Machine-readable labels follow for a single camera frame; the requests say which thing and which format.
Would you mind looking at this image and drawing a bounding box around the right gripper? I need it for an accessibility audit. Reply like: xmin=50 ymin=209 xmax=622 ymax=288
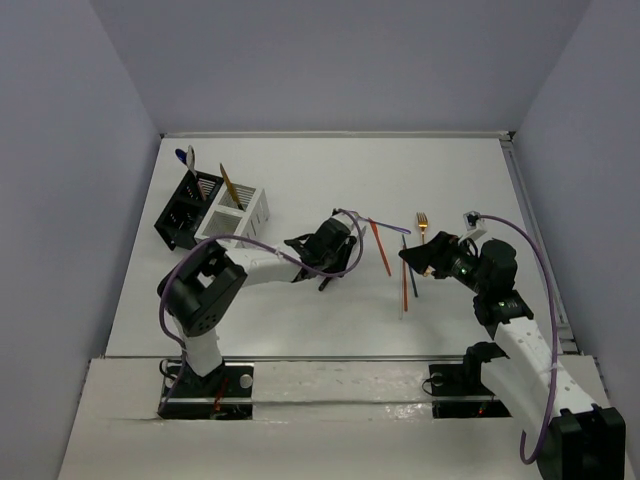
xmin=397 ymin=230 xmax=488 ymax=294

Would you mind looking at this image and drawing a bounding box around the black-handled steel knife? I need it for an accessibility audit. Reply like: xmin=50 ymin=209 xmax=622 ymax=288
xmin=318 ymin=277 xmax=333 ymax=292

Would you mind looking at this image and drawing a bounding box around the orange-handled knife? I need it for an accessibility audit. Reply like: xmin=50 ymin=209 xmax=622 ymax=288
xmin=367 ymin=217 xmax=392 ymax=277

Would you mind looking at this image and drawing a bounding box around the iridescent rainbow fork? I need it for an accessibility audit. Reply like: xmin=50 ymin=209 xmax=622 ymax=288
xmin=358 ymin=217 xmax=412 ymax=235

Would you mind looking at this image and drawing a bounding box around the gold green-handled knife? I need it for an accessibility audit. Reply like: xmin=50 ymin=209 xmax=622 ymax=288
xmin=219 ymin=163 xmax=244 ymax=211

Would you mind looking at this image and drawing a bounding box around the pink-handled silver spoon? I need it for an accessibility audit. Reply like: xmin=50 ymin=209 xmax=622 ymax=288
xmin=186 ymin=145 xmax=207 ymax=201

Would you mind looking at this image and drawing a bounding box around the purple long spoon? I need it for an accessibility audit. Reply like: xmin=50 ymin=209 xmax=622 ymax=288
xmin=175 ymin=149 xmax=189 ymax=167

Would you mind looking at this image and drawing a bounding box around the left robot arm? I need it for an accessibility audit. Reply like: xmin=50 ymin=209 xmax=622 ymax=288
xmin=157 ymin=210 xmax=364 ymax=395

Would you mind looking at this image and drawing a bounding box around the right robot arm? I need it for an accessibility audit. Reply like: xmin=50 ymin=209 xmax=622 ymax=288
xmin=399 ymin=232 xmax=626 ymax=479

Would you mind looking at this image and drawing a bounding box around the orange chopstick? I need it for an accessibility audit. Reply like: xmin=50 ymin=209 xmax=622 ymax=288
xmin=401 ymin=260 xmax=408 ymax=313

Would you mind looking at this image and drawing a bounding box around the blue chopstick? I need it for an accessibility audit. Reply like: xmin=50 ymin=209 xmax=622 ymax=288
xmin=401 ymin=234 xmax=419 ymax=298

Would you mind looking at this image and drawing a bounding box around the gold fork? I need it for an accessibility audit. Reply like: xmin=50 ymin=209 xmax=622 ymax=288
xmin=416 ymin=212 xmax=429 ymax=245

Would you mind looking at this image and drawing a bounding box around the white cutlery holder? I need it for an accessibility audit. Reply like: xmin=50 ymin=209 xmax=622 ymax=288
xmin=194 ymin=184 xmax=270 ymax=243

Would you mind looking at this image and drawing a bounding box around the black cutlery holder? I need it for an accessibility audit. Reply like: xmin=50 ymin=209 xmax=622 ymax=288
xmin=154 ymin=172 xmax=223 ymax=251

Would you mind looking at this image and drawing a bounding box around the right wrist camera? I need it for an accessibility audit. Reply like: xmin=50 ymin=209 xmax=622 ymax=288
xmin=459 ymin=211 xmax=487 ymax=244

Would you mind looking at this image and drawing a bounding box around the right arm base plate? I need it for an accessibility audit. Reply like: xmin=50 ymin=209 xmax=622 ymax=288
xmin=421 ymin=363 xmax=510 ymax=419

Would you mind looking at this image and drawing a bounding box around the white table edge rail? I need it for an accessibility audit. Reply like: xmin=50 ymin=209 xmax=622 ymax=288
xmin=160 ymin=130 xmax=512 ymax=141

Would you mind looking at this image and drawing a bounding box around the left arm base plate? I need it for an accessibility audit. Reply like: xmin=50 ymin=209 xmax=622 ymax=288
xmin=158 ymin=359 xmax=254 ymax=421

